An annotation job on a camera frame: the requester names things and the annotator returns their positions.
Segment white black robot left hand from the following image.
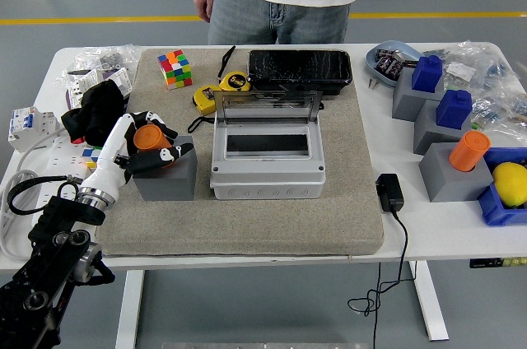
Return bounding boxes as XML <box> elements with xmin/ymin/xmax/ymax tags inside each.
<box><xmin>81</xmin><ymin>109</ymin><xmax>194</xmax><ymax>202</ymax></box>

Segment person's right hand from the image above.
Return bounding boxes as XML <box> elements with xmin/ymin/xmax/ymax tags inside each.
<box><xmin>193</xmin><ymin>0</ymin><xmax>214</xmax><ymax>24</ymax></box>

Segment orange cylinder battery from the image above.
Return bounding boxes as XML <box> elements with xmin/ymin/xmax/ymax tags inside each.
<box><xmin>132</xmin><ymin>124</ymin><xmax>175</xmax><ymax>156</ymax></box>
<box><xmin>448</xmin><ymin>130</ymin><xmax>492</xmax><ymax>173</ymax></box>

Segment grey junction box smoked lid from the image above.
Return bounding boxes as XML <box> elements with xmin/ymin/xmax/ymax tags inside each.
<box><xmin>208</xmin><ymin>89</ymin><xmax>329</xmax><ymax>201</ymax></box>

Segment small colourful puzzle cube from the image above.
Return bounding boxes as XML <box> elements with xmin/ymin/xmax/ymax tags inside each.
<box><xmin>81</xmin><ymin>145</ymin><xmax>104</xmax><ymax>171</ymax></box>

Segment black cloth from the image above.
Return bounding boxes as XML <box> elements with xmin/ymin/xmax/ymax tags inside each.
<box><xmin>60</xmin><ymin>79</ymin><xmax>128</xmax><ymax>147</ymax></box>

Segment white power strip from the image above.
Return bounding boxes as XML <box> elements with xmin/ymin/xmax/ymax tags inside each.
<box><xmin>35</xmin><ymin>137</ymin><xmax>91</xmax><ymax>218</ymax></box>

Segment grey holder block round hole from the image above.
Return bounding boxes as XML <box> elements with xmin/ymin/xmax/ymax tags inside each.
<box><xmin>132</xmin><ymin>134</ymin><xmax>198</xmax><ymax>202</ymax></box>
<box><xmin>418</xmin><ymin>142</ymin><xmax>495</xmax><ymax>203</ymax></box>

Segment large colourful puzzle cube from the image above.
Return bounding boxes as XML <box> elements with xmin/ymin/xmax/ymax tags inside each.
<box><xmin>157</xmin><ymin>49</ymin><xmax>194</xmax><ymax>90</ymax></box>

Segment white breaker with purple label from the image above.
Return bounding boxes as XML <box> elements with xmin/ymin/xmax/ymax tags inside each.
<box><xmin>65</xmin><ymin>67</ymin><xmax>133</xmax><ymax>109</ymax></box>

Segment yellow tape measure 5m label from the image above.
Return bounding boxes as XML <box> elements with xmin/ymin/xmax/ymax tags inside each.
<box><xmin>217</xmin><ymin>44</ymin><xmax>251</xmax><ymax>93</ymax></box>

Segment white circuit breaker blue switches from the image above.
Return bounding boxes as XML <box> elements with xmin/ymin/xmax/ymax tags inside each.
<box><xmin>7</xmin><ymin>105</ymin><xmax>58</xmax><ymax>152</ymax></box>

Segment yellow tape measure grey label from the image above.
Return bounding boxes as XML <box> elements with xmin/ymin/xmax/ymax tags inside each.
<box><xmin>187</xmin><ymin>84</ymin><xmax>226</xmax><ymax>134</ymax></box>

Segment clear bag of screws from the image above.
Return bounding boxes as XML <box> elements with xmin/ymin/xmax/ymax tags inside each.
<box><xmin>68</xmin><ymin>44</ymin><xmax>143</xmax><ymax>78</ymax></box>

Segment black plastic tray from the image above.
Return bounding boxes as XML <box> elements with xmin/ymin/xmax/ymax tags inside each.
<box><xmin>246</xmin><ymin>49</ymin><xmax>354</xmax><ymax>97</ymax></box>

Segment grey-brown mat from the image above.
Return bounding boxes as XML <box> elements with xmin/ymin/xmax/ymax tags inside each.
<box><xmin>94</xmin><ymin>47</ymin><xmax>386</xmax><ymax>258</ymax></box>

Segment white table leg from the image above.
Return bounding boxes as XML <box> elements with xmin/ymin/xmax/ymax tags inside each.
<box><xmin>114</xmin><ymin>269</ymin><xmax>145</xmax><ymax>349</ymax></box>
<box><xmin>408</xmin><ymin>260</ymin><xmax>450</xmax><ymax>342</ymax></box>

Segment pale blue dish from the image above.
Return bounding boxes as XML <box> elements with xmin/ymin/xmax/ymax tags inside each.
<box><xmin>365</xmin><ymin>40</ymin><xmax>425</xmax><ymax>89</ymax></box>

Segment dark circuit modules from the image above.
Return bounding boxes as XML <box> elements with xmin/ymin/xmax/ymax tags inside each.
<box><xmin>374</xmin><ymin>48</ymin><xmax>419</xmax><ymax>78</ymax></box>

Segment grey holder block square hole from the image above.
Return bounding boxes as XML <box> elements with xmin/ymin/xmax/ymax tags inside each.
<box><xmin>413</xmin><ymin>100</ymin><xmax>474</xmax><ymax>156</ymax></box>
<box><xmin>391</xmin><ymin>65</ymin><xmax>448</xmax><ymax>122</ymax></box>

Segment blue plastic block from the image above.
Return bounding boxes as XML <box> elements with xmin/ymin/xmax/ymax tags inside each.
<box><xmin>435</xmin><ymin>89</ymin><xmax>473</xmax><ymax>130</ymax></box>
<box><xmin>411</xmin><ymin>55</ymin><xmax>445</xmax><ymax>93</ymax></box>

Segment black power adapter plug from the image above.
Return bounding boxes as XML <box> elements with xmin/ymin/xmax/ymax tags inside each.
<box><xmin>376</xmin><ymin>173</ymin><xmax>406</xmax><ymax>213</ymax></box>

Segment clear bags of small parts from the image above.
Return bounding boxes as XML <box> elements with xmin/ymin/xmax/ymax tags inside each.
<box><xmin>423</xmin><ymin>39</ymin><xmax>527</xmax><ymax>136</ymax></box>

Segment yellow lemon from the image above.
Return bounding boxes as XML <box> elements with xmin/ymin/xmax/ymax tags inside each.
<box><xmin>492</xmin><ymin>161</ymin><xmax>527</xmax><ymax>209</ymax></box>

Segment blue storage bin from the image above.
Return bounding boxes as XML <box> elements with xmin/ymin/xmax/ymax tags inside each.
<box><xmin>476</xmin><ymin>147</ymin><xmax>527</xmax><ymax>227</ymax></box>

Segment black table control panel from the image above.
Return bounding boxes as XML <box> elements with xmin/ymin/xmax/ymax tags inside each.
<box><xmin>469</xmin><ymin>257</ymin><xmax>527</xmax><ymax>270</ymax></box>

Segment black plastic bracket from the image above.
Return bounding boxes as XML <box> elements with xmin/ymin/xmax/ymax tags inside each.
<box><xmin>273</xmin><ymin>83</ymin><xmax>326</xmax><ymax>112</ymax></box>

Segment black adapter cord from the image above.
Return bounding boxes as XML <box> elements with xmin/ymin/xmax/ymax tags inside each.
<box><xmin>347</xmin><ymin>208</ymin><xmax>411</xmax><ymax>349</ymax></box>

